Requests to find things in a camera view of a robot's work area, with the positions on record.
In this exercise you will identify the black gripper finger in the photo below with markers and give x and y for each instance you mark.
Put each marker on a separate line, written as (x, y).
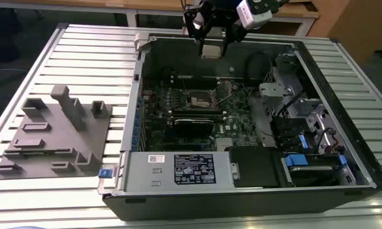
(201, 45)
(227, 48)

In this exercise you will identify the silver topped CPU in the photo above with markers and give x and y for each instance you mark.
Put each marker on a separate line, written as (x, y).
(212, 51)

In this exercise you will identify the CPU socket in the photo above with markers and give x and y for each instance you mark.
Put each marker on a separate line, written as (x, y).
(200, 100)

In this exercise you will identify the perforated metal drive cage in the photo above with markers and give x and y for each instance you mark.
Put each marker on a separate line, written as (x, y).
(285, 76)

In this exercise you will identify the green motherboard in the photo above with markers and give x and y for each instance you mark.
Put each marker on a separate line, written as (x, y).
(239, 119)

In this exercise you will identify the black graphics card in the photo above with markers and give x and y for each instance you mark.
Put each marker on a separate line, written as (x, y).
(193, 131)

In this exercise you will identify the small silver heatsink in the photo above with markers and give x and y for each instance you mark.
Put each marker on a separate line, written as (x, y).
(225, 142)

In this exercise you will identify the black drive bay block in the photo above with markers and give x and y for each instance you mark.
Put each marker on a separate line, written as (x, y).
(288, 131)

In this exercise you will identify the wooden cabinet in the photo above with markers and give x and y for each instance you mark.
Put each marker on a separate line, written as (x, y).
(363, 28)

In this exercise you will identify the blue drive bay clip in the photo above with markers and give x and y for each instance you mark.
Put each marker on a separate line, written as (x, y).
(303, 140)

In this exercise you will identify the black plastic shroud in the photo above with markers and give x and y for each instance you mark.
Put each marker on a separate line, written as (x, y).
(255, 167)

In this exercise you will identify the hard disk in blue carrier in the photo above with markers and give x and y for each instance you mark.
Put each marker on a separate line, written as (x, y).
(295, 160)

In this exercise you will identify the grey power supply unit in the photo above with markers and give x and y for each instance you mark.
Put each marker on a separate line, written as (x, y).
(141, 171)

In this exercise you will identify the grey parts rack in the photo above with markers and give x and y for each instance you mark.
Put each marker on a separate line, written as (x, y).
(51, 133)

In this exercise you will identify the blue case latch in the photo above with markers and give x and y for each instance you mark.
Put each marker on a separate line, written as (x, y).
(106, 173)

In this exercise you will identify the black and grey PC case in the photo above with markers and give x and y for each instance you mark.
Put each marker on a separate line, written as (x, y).
(211, 205)

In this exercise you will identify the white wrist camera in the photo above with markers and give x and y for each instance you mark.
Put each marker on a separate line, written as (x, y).
(197, 22)
(253, 14)

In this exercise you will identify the wooden desk white frame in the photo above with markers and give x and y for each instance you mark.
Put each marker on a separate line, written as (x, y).
(67, 3)
(293, 13)

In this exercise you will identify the silver metal bracket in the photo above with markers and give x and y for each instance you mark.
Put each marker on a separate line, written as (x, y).
(272, 91)

